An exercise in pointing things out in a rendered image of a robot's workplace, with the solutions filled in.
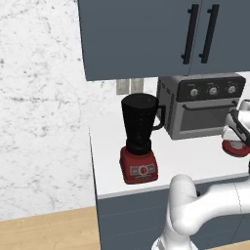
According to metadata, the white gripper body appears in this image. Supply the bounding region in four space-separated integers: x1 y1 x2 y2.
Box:
222 125 245 144

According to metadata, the red round blender lid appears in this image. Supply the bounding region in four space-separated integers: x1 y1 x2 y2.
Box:
222 140 250 158

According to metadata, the black and red blender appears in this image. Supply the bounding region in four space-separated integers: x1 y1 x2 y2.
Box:
118 93 167 186

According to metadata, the grey toaster oven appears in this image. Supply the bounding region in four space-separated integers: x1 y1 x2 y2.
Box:
155 72 247 141

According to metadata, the narrow grey-blue cupboard door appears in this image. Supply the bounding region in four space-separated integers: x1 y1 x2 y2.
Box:
188 0 250 76

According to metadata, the grey-blue base cabinet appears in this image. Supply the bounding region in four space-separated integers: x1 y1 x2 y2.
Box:
95 175 250 250

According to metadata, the wide grey-blue cupboard door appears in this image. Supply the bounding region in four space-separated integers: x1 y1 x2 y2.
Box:
77 0 203 82

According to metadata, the toaster oven door handle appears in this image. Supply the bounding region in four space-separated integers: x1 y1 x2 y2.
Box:
182 100 239 112

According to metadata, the black cupboard bar handle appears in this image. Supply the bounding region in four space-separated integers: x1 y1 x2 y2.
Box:
198 3 221 64
181 3 200 65

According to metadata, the grey wall socket plate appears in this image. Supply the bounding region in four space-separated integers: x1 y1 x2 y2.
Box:
116 78 131 96
130 77 145 95

